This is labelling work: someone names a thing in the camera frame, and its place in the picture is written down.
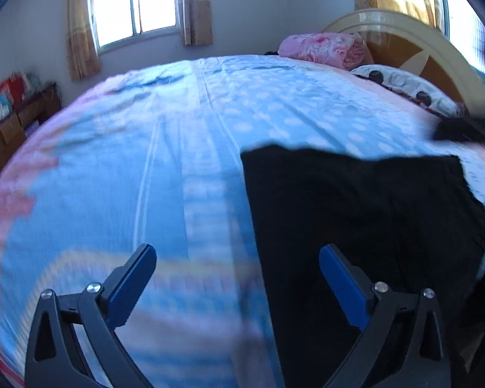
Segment cream and wood headboard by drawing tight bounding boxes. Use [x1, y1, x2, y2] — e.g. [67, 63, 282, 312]
[321, 8, 485, 121]

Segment window with white frame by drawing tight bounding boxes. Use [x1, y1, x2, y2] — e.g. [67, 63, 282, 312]
[85, 0, 179, 52]

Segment bed with blue-pink sheet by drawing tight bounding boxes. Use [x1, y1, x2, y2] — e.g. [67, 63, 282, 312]
[0, 54, 485, 388]

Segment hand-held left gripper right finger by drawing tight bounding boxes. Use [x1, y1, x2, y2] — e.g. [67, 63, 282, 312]
[318, 243, 453, 388]

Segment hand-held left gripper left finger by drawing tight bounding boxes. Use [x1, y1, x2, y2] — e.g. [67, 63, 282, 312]
[24, 243, 158, 388]

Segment dark cloth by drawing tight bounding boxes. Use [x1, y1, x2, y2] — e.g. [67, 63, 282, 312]
[432, 116, 485, 145]

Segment pink floral quilt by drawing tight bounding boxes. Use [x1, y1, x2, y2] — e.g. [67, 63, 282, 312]
[277, 32, 371, 69]

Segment black pants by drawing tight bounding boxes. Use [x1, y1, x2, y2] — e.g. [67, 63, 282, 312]
[240, 145, 485, 388]

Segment wooden cabinet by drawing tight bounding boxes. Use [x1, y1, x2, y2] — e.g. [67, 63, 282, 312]
[0, 83, 62, 187]

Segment white patterned pillow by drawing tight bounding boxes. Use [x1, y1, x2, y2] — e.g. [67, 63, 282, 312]
[350, 64, 466, 119]

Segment bright side window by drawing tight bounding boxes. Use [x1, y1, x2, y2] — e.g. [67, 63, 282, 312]
[438, 0, 485, 78]

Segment beige patterned curtain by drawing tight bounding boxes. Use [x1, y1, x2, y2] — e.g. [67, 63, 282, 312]
[178, 0, 214, 47]
[66, 0, 102, 81]

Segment red bag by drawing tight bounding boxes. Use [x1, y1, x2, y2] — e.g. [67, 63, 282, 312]
[0, 72, 27, 102]

